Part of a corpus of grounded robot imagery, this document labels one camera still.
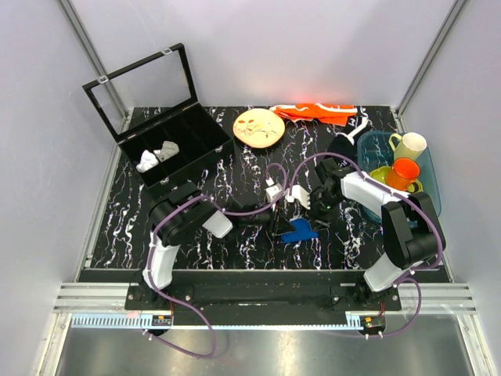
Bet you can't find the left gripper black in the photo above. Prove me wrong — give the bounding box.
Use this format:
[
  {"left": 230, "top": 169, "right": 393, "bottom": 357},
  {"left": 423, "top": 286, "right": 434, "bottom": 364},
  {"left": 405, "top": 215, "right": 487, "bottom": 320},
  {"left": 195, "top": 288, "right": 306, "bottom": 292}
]
[{"left": 240, "top": 200, "right": 296, "bottom": 237}]

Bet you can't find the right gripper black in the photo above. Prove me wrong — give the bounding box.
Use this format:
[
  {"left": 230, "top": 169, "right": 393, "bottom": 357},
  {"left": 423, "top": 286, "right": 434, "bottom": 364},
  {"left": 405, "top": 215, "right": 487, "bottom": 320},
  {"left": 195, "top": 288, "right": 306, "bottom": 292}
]
[{"left": 300, "top": 190, "right": 344, "bottom": 233}]

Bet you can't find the blue white underwear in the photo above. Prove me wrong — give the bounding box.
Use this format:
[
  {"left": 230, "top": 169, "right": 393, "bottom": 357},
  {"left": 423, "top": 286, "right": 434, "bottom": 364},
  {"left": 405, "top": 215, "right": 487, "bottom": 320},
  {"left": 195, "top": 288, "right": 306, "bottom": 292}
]
[{"left": 281, "top": 218, "right": 319, "bottom": 244}]

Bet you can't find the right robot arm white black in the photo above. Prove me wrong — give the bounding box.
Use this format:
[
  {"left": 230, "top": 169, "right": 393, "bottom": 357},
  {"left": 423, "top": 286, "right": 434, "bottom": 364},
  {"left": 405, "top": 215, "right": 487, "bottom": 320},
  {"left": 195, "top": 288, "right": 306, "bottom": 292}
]
[{"left": 310, "top": 158, "right": 446, "bottom": 311}]

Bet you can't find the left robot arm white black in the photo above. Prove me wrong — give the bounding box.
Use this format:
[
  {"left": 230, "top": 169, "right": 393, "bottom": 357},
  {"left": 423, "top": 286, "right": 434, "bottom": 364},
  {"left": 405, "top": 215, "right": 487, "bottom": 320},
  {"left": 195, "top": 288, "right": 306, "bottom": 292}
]
[{"left": 140, "top": 182, "right": 276, "bottom": 310}]

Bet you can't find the black white garment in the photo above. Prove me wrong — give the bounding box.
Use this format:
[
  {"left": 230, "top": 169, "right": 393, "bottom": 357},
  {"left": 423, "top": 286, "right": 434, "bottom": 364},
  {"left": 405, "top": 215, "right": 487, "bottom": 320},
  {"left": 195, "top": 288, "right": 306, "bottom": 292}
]
[{"left": 327, "top": 117, "right": 369, "bottom": 160}]

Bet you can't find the yellow green dotted plate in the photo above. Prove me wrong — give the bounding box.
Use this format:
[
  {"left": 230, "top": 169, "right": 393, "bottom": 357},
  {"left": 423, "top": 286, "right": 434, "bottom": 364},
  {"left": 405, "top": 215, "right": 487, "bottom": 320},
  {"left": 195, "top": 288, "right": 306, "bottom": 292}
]
[{"left": 369, "top": 166, "right": 424, "bottom": 193}]

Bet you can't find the teal transparent plastic bin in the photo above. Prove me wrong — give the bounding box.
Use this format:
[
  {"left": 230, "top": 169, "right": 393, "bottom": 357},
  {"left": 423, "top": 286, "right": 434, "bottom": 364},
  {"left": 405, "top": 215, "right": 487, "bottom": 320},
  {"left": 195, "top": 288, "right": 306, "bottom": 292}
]
[{"left": 357, "top": 131, "right": 442, "bottom": 216}]

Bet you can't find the orange mug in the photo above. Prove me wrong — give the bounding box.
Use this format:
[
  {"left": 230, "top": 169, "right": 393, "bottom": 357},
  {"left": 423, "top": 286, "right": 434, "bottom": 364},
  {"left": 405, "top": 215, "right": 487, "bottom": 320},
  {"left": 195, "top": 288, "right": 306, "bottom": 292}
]
[{"left": 385, "top": 157, "right": 420, "bottom": 193}]

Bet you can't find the orange white garment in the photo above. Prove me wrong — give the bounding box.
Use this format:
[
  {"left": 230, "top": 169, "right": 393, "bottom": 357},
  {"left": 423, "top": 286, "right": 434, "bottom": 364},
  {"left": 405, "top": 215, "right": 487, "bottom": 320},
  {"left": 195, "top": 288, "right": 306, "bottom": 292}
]
[{"left": 269, "top": 103, "right": 358, "bottom": 126}]

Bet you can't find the round wooden plate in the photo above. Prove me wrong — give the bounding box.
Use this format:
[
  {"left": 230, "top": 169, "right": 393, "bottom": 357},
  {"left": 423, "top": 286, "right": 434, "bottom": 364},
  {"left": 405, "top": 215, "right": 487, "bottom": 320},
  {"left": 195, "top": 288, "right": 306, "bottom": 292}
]
[{"left": 232, "top": 108, "right": 285, "bottom": 149}]

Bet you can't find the cream yellow mug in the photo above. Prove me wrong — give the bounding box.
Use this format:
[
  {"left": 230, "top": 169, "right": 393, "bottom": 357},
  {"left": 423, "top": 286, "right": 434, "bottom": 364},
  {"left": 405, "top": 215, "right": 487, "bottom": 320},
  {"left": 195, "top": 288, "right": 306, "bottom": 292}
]
[{"left": 388, "top": 132, "right": 427, "bottom": 161}]

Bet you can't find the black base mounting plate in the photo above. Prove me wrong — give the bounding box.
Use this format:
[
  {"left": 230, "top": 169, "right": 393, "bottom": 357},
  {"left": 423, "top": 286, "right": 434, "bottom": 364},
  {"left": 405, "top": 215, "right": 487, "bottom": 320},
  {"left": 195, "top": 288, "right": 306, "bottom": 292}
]
[{"left": 124, "top": 270, "right": 402, "bottom": 327}]

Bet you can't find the grey rolled sock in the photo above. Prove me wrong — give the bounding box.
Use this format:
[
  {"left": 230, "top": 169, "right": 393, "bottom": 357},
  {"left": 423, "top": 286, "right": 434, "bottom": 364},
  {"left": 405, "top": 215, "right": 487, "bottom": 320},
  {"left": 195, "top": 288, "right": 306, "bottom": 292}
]
[{"left": 153, "top": 140, "right": 179, "bottom": 162}]

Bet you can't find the white rolled sock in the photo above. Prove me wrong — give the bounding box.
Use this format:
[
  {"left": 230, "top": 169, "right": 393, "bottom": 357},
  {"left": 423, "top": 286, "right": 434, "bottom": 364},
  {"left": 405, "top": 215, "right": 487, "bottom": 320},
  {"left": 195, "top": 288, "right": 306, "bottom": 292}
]
[{"left": 136, "top": 150, "right": 159, "bottom": 173}]

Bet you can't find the black compartment box with lid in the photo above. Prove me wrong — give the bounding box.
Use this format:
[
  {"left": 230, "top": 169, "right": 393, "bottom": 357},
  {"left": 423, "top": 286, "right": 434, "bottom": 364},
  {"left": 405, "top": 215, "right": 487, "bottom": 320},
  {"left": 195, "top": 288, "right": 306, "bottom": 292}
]
[{"left": 82, "top": 43, "right": 235, "bottom": 198}]

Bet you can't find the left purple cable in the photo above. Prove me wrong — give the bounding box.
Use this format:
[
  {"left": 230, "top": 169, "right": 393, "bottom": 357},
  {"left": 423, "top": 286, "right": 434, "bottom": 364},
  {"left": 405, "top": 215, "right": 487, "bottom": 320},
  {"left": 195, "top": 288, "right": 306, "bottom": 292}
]
[{"left": 142, "top": 162, "right": 289, "bottom": 359}]

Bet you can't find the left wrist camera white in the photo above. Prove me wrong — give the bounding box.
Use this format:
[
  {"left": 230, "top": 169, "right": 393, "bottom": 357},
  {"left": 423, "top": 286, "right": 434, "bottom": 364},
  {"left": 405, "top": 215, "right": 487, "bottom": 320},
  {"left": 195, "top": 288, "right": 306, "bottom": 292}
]
[{"left": 265, "top": 178, "right": 283, "bottom": 203}]

